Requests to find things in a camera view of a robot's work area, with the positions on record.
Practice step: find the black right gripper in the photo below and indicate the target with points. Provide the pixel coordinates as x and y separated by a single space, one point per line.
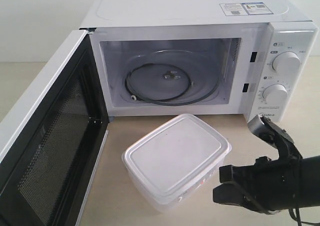
267 185

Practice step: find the white upper power knob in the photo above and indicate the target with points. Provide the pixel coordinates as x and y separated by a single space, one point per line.
286 63

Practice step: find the white plastic food container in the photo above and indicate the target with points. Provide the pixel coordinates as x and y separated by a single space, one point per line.
168 164

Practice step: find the white Midea microwave oven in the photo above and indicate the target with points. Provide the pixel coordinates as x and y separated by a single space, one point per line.
244 48

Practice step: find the glass turntable plate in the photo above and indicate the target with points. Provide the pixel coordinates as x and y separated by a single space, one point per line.
170 78

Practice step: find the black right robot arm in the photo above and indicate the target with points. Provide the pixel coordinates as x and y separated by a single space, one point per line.
310 182

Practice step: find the white lower timer knob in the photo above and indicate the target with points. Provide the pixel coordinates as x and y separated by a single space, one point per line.
275 94

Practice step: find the white microwave door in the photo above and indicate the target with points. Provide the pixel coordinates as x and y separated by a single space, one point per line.
52 139

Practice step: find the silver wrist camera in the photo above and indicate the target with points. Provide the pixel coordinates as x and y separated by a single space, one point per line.
257 127

